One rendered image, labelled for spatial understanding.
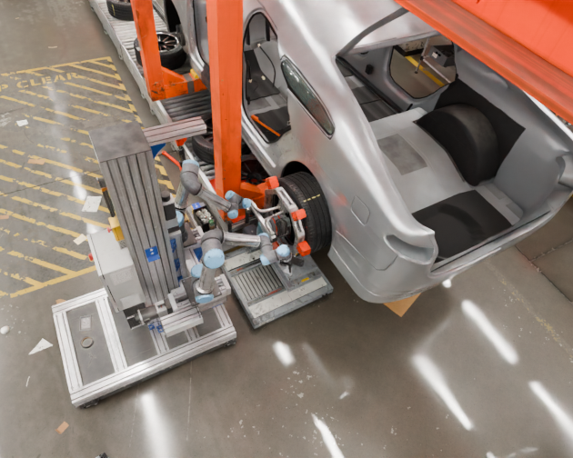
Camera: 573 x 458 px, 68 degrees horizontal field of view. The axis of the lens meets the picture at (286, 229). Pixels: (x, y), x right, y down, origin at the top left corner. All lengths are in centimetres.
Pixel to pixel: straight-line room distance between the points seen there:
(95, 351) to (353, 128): 253
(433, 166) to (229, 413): 269
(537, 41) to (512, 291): 380
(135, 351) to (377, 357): 201
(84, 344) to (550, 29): 345
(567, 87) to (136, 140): 180
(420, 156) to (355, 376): 200
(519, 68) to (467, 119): 296
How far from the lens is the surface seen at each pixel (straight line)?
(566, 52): 118
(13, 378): 406
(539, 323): 477
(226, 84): 289
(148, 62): 492
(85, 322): 380
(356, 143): 275
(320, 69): 311
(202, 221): 378
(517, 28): 124
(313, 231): 317
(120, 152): 222
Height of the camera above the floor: 346
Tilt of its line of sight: 51 degrees down
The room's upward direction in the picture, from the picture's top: 9 degrees clockwise
